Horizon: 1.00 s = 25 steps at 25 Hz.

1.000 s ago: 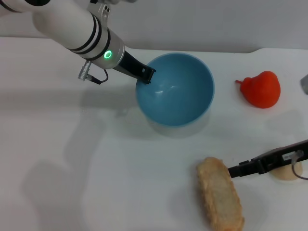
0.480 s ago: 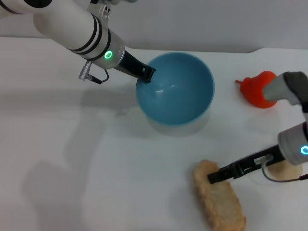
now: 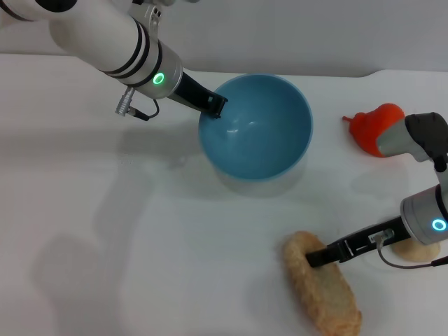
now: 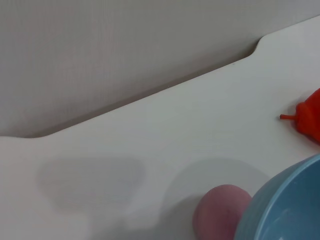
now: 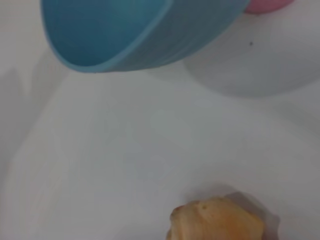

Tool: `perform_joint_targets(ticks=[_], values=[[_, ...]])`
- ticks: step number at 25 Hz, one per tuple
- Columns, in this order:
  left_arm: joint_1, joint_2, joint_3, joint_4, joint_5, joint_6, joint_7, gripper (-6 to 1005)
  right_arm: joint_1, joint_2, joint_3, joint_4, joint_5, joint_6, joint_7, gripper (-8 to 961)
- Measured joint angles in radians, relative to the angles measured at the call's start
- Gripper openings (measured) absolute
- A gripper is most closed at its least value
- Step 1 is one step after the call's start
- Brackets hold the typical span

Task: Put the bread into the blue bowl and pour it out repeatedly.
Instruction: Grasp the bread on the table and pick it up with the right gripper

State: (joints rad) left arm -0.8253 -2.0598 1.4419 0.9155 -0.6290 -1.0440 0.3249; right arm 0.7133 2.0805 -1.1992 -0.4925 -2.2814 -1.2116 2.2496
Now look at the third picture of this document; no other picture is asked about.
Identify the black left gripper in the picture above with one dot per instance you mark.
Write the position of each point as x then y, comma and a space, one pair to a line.
192, 94

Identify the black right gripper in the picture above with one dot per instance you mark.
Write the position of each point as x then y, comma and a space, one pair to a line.
364, 241

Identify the orange striped bread loaf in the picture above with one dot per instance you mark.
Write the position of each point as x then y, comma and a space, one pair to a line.
322, 297

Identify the blue plastic bowl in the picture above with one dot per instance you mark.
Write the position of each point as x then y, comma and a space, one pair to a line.
259, 140

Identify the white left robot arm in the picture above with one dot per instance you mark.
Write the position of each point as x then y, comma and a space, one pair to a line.
105, 42

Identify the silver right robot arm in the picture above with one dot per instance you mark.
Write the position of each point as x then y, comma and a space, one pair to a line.
423, 217

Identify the beige round bun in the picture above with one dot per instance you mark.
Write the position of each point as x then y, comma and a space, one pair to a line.
416, 252

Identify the red pepper toy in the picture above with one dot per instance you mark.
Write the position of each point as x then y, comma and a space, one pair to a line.
367, 129

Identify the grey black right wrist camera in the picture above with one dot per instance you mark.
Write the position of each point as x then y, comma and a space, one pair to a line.
416, 136

